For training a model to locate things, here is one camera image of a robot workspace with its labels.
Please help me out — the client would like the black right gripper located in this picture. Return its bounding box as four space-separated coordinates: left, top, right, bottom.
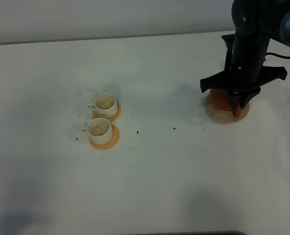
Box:
200 34 288 115

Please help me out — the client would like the brown clay teapot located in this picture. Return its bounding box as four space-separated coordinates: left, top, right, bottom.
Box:
210 89 241 118

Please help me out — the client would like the white teacup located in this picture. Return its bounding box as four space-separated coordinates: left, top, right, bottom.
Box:
88 93 119 118
81 117 113 144

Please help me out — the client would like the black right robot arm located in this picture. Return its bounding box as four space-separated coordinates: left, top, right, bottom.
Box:
200 0 290 118

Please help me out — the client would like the beige round teapot coaster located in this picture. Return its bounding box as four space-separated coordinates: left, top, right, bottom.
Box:
204 95 250 124

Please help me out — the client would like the orange coaster near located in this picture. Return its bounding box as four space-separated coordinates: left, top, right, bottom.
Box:
89 124 121 150

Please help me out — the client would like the orange coaster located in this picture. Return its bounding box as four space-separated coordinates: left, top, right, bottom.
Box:
89 124 121 150
91 103 121 122

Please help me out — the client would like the orange coaster far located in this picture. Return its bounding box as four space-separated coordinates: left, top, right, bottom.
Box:
91 103 121 122

